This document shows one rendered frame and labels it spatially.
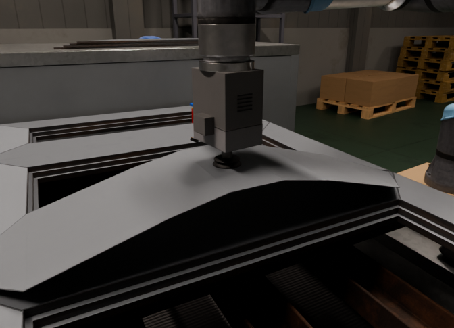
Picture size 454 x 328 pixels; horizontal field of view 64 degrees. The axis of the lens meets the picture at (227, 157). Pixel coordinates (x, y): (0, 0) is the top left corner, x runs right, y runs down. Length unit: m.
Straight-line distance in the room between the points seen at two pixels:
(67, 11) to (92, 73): 2.79
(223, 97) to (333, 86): 4.82
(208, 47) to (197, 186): 0.18
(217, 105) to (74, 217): 0.24
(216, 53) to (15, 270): 0.34
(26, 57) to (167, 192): 0.86
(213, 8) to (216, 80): 0.08
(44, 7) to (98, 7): 0.50
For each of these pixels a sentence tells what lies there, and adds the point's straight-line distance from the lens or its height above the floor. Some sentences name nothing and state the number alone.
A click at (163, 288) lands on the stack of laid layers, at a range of 0.47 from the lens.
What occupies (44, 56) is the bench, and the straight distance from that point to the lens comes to 1.26.
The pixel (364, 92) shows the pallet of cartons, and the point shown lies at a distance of 5.00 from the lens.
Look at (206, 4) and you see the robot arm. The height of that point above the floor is 1.15.
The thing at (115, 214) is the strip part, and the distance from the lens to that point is 0.48.
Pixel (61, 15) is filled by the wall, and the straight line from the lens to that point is 4.03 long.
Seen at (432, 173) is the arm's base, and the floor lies 0.74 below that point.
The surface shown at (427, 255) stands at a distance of 0.87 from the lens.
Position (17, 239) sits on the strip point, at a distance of 0.54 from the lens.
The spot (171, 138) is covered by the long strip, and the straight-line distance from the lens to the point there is 0.94.
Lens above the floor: 1.12
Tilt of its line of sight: 20 degrees down
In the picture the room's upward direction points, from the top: straight up
